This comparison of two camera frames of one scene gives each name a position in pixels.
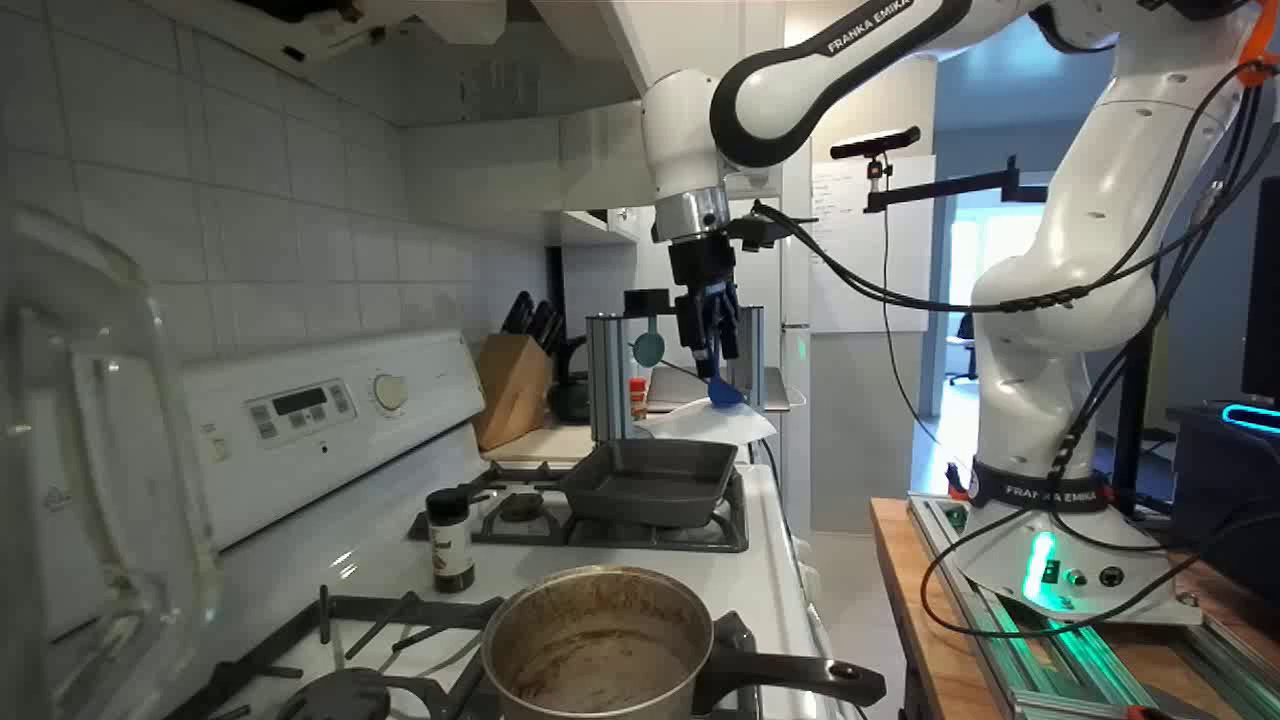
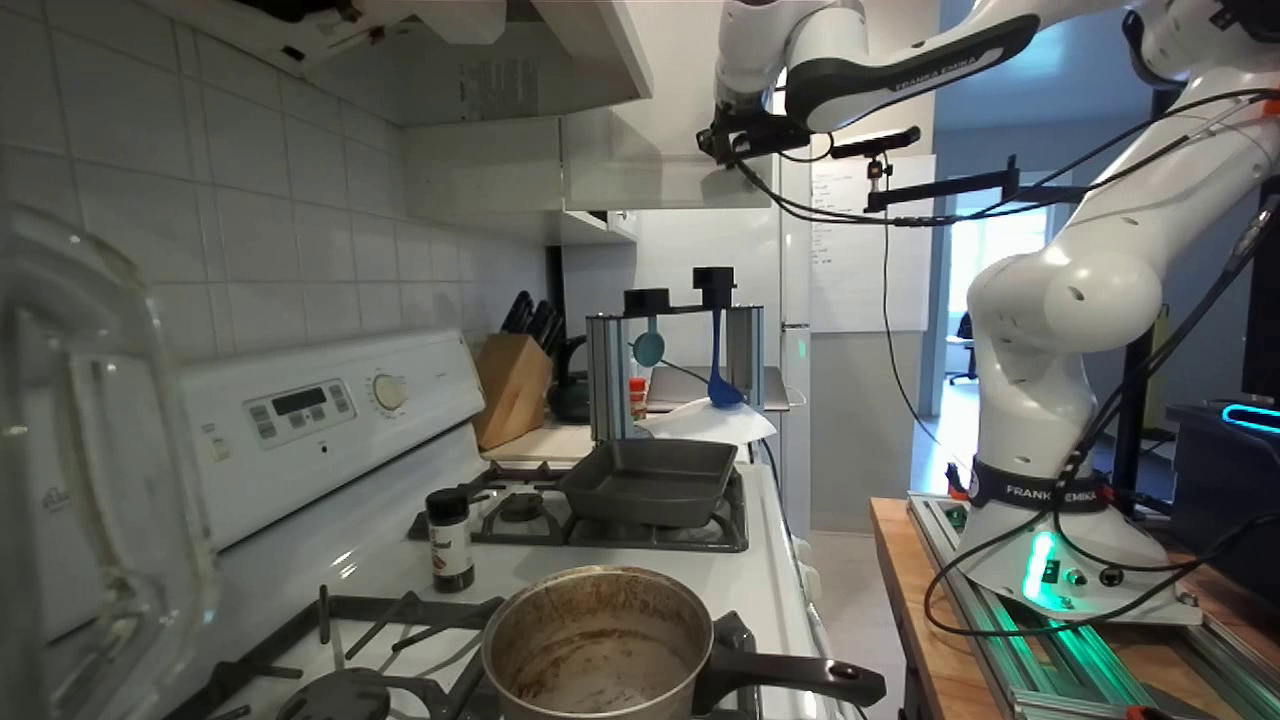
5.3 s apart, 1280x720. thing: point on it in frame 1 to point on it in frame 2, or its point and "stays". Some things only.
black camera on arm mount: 878,167 stays
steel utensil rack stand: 606,362 stays
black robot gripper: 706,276 to 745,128
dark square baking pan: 651,485 stays
